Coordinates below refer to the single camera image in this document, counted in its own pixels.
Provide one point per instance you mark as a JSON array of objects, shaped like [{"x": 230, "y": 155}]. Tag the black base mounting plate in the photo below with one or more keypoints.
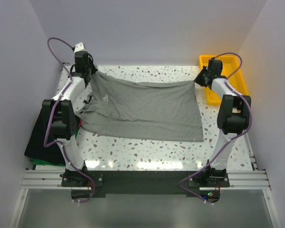
[{"x": 99, "y": 184}]

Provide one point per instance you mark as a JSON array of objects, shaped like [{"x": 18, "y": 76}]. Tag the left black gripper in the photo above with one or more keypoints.
[{"x": 93, "y": 70}]

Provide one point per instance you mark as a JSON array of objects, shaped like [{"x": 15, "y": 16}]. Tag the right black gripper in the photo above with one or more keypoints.
[{"x": 198, "y": 80}]

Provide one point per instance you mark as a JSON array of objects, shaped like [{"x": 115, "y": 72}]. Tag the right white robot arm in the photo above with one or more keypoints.
[{"x": 234, "y": 115}]

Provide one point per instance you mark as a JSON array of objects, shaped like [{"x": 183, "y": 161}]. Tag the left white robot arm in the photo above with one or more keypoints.
[{"x": 58, "y": 114}]

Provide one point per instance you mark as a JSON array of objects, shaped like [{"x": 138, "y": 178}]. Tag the yellow plastic bin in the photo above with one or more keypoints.
[{"x": 230, "y": 64}]

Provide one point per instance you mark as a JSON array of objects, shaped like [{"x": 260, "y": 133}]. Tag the grey t shirt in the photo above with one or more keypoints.
[{"x": 143, "y": 110}]

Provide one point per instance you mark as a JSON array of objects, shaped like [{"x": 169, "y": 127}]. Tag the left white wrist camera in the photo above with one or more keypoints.
[{"x": 79, "y": 47}]

